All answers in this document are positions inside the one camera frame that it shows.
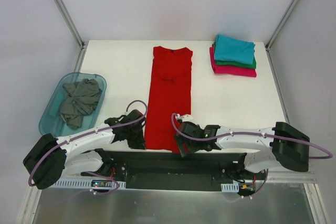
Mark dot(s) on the green folded t shirt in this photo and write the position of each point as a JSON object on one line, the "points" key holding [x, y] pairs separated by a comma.
{"points": [[233, 63]]}

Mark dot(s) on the left white cable duct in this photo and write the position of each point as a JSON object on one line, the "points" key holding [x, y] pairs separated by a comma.
{"points": [[87, 183]]}

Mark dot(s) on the white cable duct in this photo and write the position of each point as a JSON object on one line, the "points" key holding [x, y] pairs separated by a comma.
{"points": [[87, 183], [230, 188]]}

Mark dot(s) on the red t shirt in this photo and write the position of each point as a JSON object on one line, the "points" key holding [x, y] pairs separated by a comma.
{"points": [[170, 92]]}

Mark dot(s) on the teal folded t shirt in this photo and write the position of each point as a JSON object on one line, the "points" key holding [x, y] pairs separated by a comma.
{"points": [[231, 49]]}

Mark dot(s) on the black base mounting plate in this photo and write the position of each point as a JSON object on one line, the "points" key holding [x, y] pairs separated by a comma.
{"points": [[170, 171]]}

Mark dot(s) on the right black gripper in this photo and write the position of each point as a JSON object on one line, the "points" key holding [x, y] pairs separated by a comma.
{"points": [[180, 143]]}

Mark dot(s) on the pink folded t shirt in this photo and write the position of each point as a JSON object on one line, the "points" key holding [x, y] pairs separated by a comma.
{"points": [[228, 69]]}

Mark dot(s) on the right white cable duct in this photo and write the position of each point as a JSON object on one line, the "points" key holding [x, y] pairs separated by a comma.
{"points": [[230, 188]]}

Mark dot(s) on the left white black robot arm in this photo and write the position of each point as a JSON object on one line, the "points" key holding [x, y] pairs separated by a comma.
{"points": [[52, 158]]}

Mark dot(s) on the left aluminium frame post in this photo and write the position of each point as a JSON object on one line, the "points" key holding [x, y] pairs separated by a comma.
{"points": [[70, 23]]}

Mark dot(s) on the blue plastic bin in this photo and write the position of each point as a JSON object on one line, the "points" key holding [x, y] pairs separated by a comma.
{"points": [[51, 121]]}

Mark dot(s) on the right aluminium frame post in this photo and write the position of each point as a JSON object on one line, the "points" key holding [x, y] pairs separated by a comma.
{"points": [[289, 10]]}

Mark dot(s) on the aluminium frame post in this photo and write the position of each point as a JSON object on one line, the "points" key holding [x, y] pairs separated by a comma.
{"points": [[70, 23], [289, 10]]}

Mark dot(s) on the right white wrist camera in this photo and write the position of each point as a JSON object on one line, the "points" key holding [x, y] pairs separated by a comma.
{"points": [[183, 118]]}

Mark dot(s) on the grey crumpled t shirt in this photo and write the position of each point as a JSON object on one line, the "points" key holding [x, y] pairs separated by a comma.
{"points": [[81, 100]]}

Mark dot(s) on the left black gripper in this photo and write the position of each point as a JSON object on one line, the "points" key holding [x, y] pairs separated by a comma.
{"points": [[136, 140]]}

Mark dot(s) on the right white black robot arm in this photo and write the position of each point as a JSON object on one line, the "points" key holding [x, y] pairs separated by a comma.
{"points": [[272, 147]]}

